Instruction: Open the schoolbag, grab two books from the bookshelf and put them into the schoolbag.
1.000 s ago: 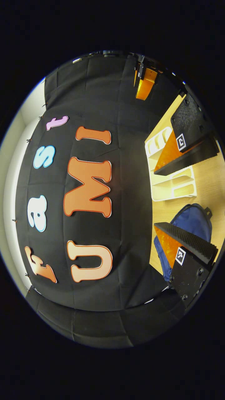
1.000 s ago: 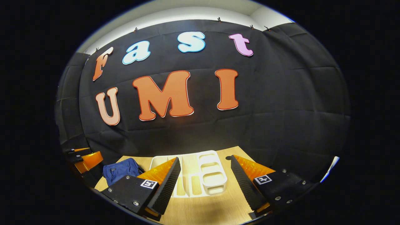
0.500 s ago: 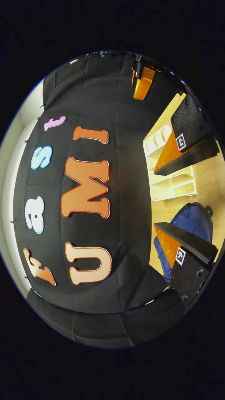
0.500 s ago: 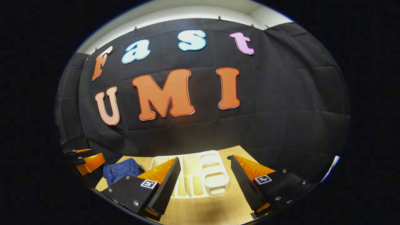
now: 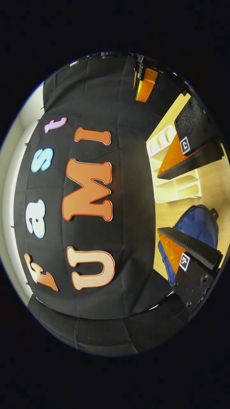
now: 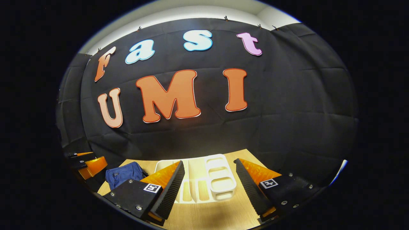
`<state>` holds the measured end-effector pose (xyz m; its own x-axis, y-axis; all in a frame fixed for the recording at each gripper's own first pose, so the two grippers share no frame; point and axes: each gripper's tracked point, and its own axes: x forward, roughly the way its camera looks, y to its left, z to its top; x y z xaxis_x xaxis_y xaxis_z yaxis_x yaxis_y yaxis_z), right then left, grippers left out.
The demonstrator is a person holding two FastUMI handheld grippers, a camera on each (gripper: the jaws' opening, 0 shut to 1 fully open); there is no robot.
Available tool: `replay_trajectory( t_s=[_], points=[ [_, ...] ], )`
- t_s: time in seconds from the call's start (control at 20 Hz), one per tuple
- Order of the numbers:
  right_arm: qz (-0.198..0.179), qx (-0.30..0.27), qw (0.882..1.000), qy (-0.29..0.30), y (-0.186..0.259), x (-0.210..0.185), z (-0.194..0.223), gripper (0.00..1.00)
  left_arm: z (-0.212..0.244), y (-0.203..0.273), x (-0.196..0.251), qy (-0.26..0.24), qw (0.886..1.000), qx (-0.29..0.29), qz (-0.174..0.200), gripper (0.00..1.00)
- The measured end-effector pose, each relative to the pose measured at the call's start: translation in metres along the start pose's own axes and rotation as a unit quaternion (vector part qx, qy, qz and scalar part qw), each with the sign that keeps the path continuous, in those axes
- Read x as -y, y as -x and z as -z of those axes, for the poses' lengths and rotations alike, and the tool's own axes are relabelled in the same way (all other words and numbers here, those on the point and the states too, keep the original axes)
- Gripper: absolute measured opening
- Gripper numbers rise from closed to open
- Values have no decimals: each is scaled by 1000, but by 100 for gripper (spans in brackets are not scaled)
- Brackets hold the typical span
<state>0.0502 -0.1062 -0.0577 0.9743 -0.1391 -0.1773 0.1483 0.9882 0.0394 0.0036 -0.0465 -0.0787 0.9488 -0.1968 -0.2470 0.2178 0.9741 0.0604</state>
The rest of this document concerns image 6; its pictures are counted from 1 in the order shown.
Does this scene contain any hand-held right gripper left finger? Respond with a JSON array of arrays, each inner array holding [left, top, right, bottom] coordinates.
[[103, 160, 186, 226]]

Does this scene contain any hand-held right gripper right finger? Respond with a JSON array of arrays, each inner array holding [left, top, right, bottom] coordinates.
[[234, 158, 323, 224]]

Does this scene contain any white bookshelf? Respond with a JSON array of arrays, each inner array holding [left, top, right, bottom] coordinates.
[[154, 154, 237, 204]]

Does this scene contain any blue schoolbag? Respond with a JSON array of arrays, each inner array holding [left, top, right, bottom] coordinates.
[[105, 162, 148, 191]]

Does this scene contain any black backdrop cloth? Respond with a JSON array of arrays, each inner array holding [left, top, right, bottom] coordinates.
[[56, 18, 358, 189]]

